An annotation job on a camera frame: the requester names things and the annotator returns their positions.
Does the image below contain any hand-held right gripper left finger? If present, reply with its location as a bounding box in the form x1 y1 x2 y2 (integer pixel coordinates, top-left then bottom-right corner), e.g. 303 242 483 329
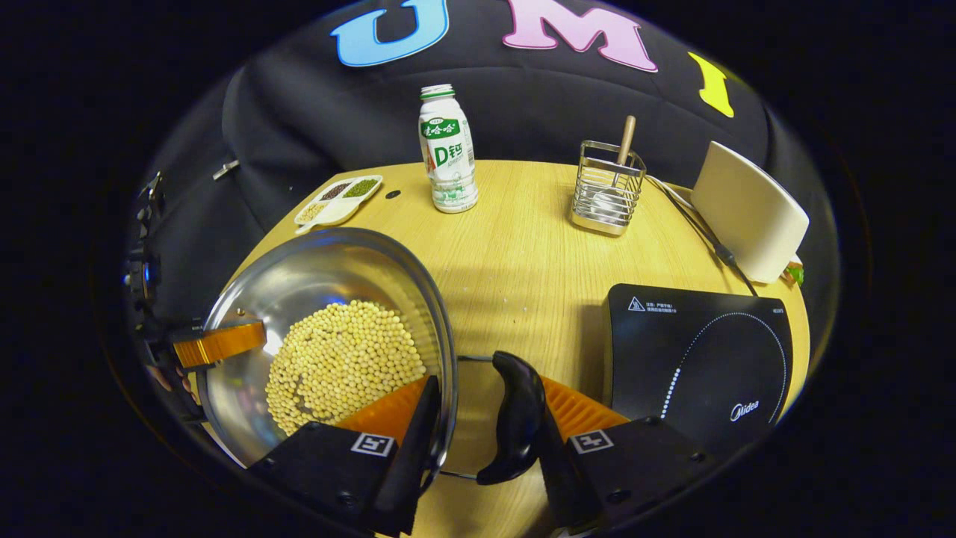
248 375 443 537

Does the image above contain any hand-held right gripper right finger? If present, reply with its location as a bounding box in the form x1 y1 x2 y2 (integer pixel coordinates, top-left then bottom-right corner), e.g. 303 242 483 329
534 376 714 533

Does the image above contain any steel pot with black handle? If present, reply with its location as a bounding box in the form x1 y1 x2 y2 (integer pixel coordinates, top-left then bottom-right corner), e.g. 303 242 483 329
196 227 547 486

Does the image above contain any black induction cooktop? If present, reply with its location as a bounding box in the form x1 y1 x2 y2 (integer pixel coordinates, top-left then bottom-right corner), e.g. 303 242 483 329
602 283 794 457

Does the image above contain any heap of soybeans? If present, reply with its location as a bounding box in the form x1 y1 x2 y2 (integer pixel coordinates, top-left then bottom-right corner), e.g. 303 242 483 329
265 300 426 436

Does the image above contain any white divided bean dish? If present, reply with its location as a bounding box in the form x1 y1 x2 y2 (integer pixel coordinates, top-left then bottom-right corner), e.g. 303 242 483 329
294 175 384 234

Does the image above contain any white drink bottle green label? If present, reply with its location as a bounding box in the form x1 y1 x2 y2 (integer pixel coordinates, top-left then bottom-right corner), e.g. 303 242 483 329
418 84 479 214

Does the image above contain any white toaster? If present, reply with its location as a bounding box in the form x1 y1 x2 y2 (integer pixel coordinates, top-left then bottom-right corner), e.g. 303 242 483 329
689 140 810 285

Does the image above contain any black power cable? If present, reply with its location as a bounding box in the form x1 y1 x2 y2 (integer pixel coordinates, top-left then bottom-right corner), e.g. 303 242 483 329
647 176 760 297

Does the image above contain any steel wire utensil basket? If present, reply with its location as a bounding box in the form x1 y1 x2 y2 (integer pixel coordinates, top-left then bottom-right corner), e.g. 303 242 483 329
571 140 648 237

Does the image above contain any white power cable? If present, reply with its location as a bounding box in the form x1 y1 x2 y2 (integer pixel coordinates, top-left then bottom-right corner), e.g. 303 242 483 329
647 175 697 211

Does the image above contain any wooden handled spoon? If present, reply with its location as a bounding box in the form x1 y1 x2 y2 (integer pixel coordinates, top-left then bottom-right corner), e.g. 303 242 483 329
590 115 637 217

